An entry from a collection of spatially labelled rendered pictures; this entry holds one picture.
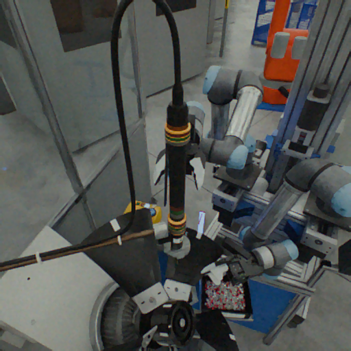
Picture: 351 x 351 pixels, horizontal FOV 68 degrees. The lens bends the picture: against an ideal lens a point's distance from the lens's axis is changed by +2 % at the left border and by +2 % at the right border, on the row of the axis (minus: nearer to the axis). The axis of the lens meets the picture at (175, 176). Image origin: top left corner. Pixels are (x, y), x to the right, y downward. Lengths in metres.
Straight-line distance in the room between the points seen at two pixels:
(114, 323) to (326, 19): 1.32
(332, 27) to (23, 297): 1.41
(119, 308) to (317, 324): 1.70
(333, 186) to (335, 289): 1.69
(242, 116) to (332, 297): 1.87
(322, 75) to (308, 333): 1.71
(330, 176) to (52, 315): 0.94
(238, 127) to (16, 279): 0.79
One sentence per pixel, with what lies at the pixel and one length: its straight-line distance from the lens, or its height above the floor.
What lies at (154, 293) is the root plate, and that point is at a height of 1.26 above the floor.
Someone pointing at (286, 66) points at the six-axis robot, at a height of 0.61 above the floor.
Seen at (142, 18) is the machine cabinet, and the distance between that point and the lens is 4.28.
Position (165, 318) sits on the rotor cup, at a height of 1.26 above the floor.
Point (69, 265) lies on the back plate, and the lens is 0.96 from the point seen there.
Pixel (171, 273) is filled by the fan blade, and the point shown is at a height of 1.19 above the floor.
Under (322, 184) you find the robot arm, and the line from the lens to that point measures 0.96.
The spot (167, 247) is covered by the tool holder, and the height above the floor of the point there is 1.48.
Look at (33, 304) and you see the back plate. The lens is 0.92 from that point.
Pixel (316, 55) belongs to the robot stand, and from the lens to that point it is 1.34.
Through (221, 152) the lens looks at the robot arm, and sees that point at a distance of 0.80.
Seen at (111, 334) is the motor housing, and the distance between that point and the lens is 0.96.
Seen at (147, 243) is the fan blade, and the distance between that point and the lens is 0.81.
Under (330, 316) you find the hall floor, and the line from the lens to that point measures 2.43.
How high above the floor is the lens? 2.04
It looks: 43 degrees down
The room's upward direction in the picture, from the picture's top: straight up
